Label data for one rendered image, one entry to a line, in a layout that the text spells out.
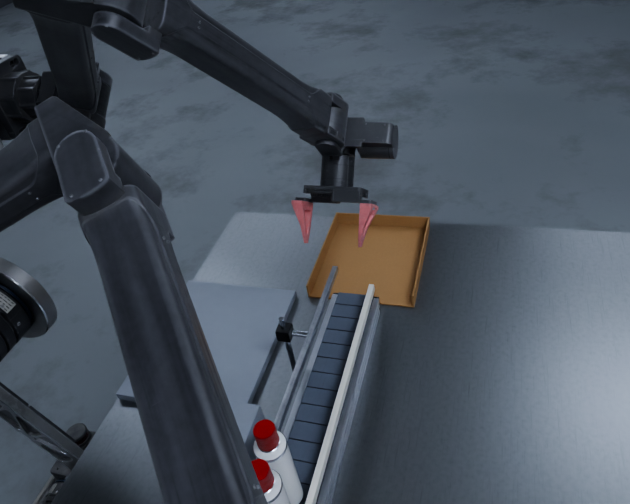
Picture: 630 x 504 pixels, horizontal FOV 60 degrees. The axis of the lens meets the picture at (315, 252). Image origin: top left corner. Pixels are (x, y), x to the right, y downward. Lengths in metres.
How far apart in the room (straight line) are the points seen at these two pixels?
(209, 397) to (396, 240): 1.13
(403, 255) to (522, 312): 0.33
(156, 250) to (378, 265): 1.00
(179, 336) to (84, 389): 2.18
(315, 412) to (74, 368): 1.75
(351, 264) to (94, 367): 1.53
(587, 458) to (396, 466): 0.33
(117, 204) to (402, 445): 0.76
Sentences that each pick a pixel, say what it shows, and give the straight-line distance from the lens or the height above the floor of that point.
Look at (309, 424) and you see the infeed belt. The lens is 1.06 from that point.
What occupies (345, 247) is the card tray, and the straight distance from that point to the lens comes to 1.46.
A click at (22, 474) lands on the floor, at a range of 2.45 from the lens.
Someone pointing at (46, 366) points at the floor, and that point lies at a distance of 2.77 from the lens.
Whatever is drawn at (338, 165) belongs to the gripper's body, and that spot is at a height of 1.29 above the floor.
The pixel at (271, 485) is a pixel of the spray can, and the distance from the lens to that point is 0.81.
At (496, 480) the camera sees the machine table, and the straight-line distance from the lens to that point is 1.06.
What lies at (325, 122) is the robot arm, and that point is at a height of 1.39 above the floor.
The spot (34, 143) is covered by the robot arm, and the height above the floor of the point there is 1.56.
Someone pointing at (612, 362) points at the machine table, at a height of 0.83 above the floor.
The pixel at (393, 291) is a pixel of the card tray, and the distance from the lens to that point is 1.32.
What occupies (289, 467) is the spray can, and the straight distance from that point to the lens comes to 0.89.
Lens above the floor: 1.76
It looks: 39 degrees down
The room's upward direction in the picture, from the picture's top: 11 degrees counter-clockwise
